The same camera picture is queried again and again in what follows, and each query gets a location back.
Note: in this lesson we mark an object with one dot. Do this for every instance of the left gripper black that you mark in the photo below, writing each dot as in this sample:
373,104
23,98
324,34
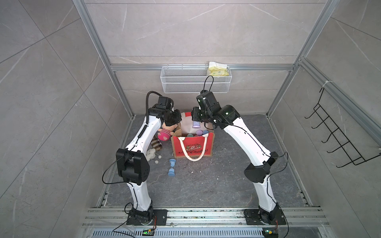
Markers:
178,118

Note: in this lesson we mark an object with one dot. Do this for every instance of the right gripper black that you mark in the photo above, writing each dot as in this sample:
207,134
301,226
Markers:
196,112

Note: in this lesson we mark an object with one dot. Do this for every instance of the purple hourglass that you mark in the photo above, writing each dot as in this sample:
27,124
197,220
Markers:
195,125
198,133

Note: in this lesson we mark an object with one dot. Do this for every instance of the red canvas jute bag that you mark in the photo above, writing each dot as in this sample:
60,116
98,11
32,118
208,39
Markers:
185,142

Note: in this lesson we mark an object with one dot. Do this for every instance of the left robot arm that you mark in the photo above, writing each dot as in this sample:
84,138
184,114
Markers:
132,163

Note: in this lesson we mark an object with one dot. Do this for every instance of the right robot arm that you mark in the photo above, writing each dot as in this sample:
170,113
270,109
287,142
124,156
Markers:
258,171

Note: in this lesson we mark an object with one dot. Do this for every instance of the blue hourglass left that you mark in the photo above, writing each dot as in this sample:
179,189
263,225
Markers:
171,172

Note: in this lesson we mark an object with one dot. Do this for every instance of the pink striped plush doll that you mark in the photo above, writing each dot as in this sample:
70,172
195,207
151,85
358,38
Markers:
166,132

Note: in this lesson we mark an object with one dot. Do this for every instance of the plaid brown pouch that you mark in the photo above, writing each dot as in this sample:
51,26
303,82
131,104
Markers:
156,143

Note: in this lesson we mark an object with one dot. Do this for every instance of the yellow packet in basket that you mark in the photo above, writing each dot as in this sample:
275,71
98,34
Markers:
217,69

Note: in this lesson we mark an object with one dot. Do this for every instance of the white fluffy plush toy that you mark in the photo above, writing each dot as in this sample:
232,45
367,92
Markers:
152,155

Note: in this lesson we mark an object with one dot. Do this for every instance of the white wire mesh basket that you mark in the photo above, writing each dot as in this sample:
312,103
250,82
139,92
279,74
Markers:
193,79

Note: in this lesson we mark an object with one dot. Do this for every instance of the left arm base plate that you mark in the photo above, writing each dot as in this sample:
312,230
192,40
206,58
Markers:
147,218

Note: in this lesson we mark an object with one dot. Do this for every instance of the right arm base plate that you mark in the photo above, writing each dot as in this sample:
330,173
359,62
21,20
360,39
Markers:
262,217

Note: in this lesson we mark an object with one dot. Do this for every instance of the black wire hook rack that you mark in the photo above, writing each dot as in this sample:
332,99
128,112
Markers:
352,155

